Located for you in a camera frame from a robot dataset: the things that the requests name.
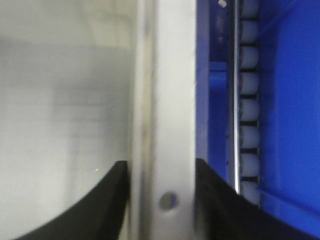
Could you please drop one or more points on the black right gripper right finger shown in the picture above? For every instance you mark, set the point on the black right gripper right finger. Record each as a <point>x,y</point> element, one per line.
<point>228,216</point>

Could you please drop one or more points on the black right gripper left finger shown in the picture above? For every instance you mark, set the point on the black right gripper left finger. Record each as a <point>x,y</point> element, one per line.
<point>99,215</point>

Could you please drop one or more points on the white Totelife plastic bin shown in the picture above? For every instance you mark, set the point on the white Totelife plastic bin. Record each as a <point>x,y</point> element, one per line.
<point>87,83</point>

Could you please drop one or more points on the blue bin right shelf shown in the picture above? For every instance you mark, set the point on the blue bin right shelf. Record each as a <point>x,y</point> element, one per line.
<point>289,99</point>

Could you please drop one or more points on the right shelf roller track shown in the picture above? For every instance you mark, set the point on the right shelf roller track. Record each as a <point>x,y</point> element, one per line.
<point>246,107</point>

